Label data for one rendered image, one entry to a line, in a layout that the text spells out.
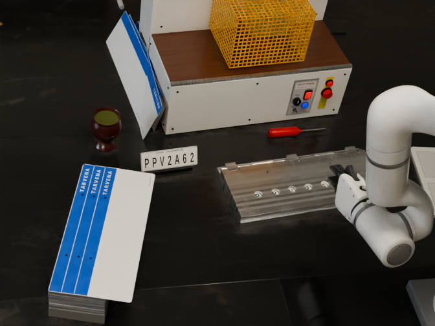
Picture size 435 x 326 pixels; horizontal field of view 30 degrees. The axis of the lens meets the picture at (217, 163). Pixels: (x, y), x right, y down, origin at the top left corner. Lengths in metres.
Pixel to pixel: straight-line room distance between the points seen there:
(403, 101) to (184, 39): 0.95
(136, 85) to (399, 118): 1.05
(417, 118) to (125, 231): 0.77
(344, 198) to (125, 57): 0.89
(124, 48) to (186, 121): 0.36
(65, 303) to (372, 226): 0.72
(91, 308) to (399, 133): 0.79
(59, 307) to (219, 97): 0.77
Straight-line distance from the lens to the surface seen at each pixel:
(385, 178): 1.70
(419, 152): 2.49
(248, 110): 2.37
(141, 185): 2.06
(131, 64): 2.48
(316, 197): 2.21
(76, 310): 1.91
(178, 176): 2.24
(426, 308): 2.09
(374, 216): 1.88
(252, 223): 2.14
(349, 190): 1.95
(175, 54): 2.31
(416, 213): 1.87
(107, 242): 1.94
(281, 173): 2.24
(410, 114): 1.58
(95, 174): 2.08
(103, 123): 2.22
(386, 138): 1.62
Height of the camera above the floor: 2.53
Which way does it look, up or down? 45 degrees down
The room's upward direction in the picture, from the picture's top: 11 degrees clockwise
